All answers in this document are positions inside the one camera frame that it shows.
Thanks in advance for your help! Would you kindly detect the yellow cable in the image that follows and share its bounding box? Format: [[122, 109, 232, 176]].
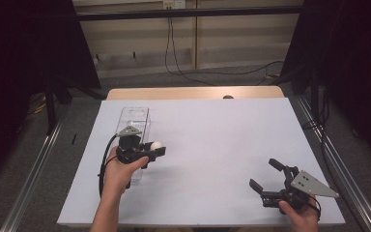
[[28, 95, 47, 116]]

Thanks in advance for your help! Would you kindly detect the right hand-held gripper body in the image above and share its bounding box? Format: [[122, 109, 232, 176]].
[[260, 165, 340, 215]]

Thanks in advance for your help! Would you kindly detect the person's right hand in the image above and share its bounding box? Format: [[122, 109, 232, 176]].
[[277, 195, 321, 232]]

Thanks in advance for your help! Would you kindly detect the white table mat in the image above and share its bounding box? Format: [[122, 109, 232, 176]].
[[56, 97, 347, 227]]

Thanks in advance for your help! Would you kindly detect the clear plastic container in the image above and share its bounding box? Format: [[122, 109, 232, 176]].
[[115, 106, 152, 186]]

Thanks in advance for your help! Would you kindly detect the black horizontal bar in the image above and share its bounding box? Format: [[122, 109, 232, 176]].
[[74, 5, 304, 22]]

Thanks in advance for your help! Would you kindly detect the metal floor rail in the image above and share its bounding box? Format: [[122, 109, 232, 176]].
[[0, 114, 66, 232], [295, 96, 371, 232]]

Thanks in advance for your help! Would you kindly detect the person's left hand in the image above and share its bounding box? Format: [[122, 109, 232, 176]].
[[103, 146, 150, 198]]

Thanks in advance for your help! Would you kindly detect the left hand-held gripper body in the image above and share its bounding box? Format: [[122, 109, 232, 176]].
[[115, 126, 153, 170]]

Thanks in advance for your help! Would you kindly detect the black curtain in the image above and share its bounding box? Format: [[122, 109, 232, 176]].
[[0, 0, 102, 188], [279, 0, 371, 170]]

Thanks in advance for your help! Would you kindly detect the right hand-held gripper cable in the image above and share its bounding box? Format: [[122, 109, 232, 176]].
[[306, 193, 322, 222]]

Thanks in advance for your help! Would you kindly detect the white wall outlet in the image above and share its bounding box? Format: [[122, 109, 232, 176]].
[[162, 0, 187, 11]]

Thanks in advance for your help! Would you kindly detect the black metal stand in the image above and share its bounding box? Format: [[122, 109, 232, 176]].
[[43, 76, 73, 135]]

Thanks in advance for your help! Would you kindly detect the black floor cable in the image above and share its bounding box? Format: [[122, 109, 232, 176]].
[[186, 60, 285, 77]]

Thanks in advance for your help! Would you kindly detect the black hanging cable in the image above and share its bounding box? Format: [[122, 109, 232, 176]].
[[163, 16, 217, 87]]

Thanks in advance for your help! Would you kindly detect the hand-held gripper cable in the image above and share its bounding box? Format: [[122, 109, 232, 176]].
[[306, 193, 322, 222], [98, 133, 119, 198]]

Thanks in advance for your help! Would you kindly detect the left hand-held gripper cable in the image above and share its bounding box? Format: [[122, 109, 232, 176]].
[[98, 133, 119, 198]]

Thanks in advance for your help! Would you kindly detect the black cable beside rail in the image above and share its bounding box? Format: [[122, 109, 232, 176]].
[[301, 120, 339, 188]]

